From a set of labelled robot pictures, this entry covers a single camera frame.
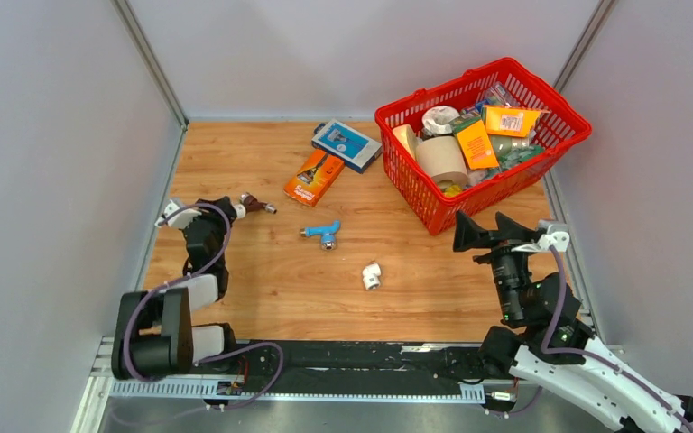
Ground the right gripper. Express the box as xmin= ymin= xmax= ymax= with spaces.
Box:
xmin=449 ymin=212 xmax=537 ymax=325

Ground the brown water faucet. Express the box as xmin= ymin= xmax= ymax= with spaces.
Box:
xmin=240 ymin=192 xmax=277 ymax=215

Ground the white pipe elbow fitting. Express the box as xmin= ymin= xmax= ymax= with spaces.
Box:
xmin=362 ymin=263 xmax=382 ymax=291
xmin=233 ymin=203 xmax=247 ymax=219

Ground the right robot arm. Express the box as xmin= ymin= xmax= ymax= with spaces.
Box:
xmin=452 ymin=211 xmax=693 ymax=432

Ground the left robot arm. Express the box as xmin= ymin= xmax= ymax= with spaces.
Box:
xmin=111 ymin=197 xmax=247 ymax=382

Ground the blue water faucet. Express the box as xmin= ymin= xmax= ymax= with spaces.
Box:
xmin=300 ymin=220 xmax=341 ymax=251

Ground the green plastic packet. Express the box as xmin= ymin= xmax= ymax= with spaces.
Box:
xmin=489 ymin=134 xmax=544 ymax=175

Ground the brown paper roll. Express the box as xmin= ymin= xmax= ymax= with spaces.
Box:
xmin=415 ymin=135 xmax=468 ymax=187

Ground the orange razor box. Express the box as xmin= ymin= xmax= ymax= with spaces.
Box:
xmin=283 ymin=149 xmax=345 ymax=207

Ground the orange green sponge box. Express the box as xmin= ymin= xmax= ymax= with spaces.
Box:
xmin=449 ymin=115 xmax=499 ymax=170

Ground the orange packet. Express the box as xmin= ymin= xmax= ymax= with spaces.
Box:
xmin=483 ymin=105 xmax=549 ymax=138

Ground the white tape roll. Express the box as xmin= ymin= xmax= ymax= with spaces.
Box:
xmin=421 ymin=106 xmax=459 ymax=136

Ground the red plastic basket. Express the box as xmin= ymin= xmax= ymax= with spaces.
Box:
xmin=374 ymin=57 xmax=592 ymax=235

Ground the blue white box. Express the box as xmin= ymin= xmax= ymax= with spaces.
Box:
xmin=311 ymin=119 xmax=383 ymax=174

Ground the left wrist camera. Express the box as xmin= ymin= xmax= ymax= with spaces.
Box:
xmin=154 ymin=198 xmax=201 ymax=230

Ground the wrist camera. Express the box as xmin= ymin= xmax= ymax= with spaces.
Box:
xmin=154 ymin=198 xmax=201 ymax=230
xmin=512 ymin=219 xmax=570 ymax=253

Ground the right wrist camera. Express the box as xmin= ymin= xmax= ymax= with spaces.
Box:
xmin=512 ymin=219 xmax=570 ymax=253

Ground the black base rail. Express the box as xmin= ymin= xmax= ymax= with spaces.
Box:
xmin=189 ymin=340 xmax=524 ymax=400

